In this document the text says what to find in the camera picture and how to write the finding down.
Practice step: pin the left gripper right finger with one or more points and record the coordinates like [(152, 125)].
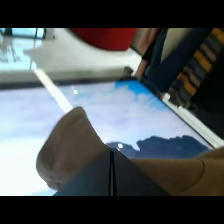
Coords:
[(131, 180)]

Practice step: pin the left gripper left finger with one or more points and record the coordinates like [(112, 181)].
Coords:
[(96, 178)]

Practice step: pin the brown garment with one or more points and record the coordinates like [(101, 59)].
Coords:
[(71, 146)]

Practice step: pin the black garment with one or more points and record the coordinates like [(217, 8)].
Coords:
[(211, 100)]

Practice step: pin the dark blue garment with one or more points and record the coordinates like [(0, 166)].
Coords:
[(175, 63)]

